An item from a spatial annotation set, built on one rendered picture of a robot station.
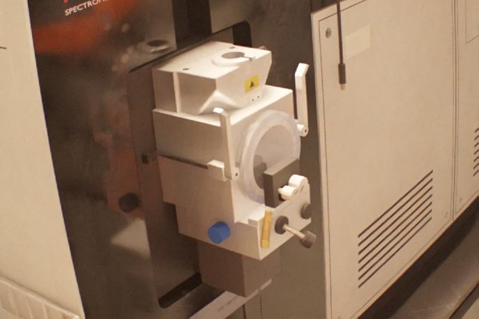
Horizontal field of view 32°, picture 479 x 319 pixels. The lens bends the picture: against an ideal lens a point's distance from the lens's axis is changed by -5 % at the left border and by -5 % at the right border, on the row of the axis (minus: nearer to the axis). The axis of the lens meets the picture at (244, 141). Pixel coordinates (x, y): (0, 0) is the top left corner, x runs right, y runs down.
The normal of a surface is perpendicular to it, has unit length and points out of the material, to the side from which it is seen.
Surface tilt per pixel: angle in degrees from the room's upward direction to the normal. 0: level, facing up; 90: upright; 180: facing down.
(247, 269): 90
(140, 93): 90
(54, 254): 90
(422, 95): 90
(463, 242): 0
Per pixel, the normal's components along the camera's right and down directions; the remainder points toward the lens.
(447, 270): -0.08, -0.91
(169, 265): 0.79, 0.18
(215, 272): -0.61, 0.37
